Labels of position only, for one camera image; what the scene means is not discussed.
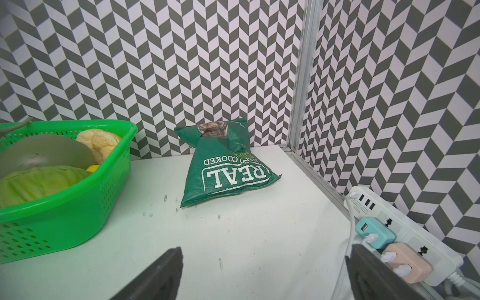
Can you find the green cabbage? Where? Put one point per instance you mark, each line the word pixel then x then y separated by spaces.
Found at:
pixel 21 187

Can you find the green plastic basket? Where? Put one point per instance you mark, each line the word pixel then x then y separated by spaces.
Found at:
pixel 73 216

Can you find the yellow corn pieces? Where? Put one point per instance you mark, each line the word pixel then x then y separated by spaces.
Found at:
pixel 100 142

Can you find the green chips bag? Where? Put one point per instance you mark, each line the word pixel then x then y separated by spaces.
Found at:
pixel 222 163

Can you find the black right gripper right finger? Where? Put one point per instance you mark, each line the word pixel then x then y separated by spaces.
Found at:
pixel 371 279

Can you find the pink usb plug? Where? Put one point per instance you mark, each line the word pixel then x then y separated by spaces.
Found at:
pixel 407 263

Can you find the pale green round fruit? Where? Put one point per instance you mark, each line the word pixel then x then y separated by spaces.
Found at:
pixel 45 150

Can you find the netted green melon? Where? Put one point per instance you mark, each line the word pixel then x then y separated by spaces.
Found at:
pixel 8 130

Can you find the teal usb plug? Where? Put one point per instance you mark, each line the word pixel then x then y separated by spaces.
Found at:
pixel 377 235

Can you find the white usb power strip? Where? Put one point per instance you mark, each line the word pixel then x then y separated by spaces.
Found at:
pixel 444 260

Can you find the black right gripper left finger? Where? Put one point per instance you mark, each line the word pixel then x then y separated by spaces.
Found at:
pixel 159 281

